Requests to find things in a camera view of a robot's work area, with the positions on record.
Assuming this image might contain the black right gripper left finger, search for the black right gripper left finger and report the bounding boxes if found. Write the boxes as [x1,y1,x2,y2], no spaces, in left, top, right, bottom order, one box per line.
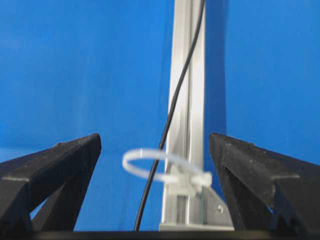
[0,133,102,232]

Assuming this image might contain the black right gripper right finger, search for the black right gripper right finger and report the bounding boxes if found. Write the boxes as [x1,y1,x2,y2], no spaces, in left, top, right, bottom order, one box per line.
[209,133,320,232]

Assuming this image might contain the aluminium extrusion frame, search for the aluminium extrusion frame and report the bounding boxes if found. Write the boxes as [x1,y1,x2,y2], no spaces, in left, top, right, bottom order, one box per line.
[159,0,233,231]

